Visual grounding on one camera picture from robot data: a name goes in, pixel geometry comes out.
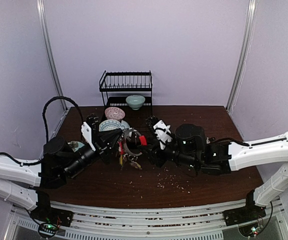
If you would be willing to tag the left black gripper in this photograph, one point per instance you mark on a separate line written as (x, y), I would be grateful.
(105, 141)

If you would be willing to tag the left aluminium frame post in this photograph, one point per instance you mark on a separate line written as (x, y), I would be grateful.
(47, 42)

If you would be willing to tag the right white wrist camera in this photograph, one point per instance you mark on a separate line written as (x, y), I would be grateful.
(160, 130)

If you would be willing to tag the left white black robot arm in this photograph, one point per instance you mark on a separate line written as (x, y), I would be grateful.
(22, 181)

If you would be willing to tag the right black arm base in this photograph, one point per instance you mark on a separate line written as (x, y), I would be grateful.
(244, 214)

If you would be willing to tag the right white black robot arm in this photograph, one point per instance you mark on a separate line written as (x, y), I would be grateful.
(188, 146)

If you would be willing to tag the pale blue plate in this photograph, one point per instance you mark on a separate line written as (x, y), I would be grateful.
(75, 145)

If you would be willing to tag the aluminium frame post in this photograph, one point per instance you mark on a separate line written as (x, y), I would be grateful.
(47, 42)
(241, 64)

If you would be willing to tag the right aluminium frame post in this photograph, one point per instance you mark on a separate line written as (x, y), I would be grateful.
(241, 64)

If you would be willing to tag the black wire dish rack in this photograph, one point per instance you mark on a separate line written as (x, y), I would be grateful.
(131, 91)

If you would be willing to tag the bunch of metal keys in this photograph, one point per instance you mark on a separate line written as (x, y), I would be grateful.
(126, 156)

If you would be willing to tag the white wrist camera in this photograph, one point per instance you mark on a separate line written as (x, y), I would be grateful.
(90, 130)
(160, 130)

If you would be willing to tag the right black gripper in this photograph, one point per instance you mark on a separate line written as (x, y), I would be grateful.
(153, 146)

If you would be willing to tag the blue yellow patterned bowl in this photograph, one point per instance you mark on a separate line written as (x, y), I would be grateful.
(109, 124)

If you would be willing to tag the pink patterned bowl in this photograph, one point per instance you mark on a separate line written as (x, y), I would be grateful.
(114, 113)

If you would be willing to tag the pale blue tilted bowl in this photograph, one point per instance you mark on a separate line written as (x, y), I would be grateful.
(124, 125)

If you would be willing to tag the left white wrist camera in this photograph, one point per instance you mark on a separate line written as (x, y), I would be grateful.
(90, 130)

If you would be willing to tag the light green ceramic bowl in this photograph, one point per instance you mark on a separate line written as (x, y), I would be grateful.
(135, 102)

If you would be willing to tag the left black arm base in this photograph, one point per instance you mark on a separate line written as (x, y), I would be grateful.
(51, 212)

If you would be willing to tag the grey slotted front rail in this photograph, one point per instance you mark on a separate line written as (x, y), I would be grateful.
(204, 222)

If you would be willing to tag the scattered crumbs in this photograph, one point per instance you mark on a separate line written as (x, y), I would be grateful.
(171, 179)

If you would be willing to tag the large keyring with red grip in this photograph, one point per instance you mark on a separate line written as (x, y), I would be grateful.
(131, 143)

